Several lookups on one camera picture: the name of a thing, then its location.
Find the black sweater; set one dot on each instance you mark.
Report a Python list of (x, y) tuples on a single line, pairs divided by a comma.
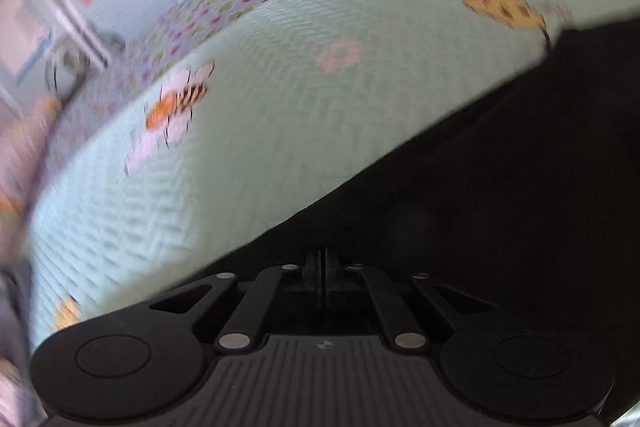
[(500, 157)]

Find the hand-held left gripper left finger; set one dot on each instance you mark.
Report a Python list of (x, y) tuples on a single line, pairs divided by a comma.
[(312, 282)]

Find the mint green quilted bedspread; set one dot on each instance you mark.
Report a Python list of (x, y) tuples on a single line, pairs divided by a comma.
[(300, 82)]

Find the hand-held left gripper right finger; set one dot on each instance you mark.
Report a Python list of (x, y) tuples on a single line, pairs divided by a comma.
[(334, 284)]

